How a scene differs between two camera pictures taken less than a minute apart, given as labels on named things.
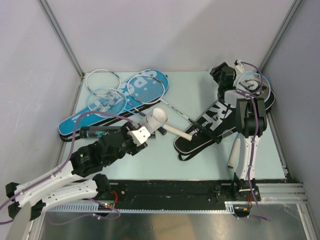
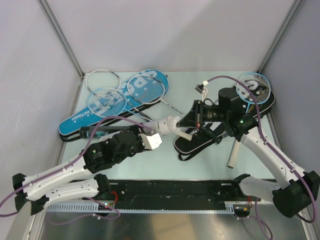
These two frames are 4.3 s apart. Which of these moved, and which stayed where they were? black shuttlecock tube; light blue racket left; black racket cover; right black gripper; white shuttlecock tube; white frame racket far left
Moved: white shuttlecock tube; right black gripper
Stayed: white frame racket far left; black shuttlecock tube; light blue racket left; black racket cover
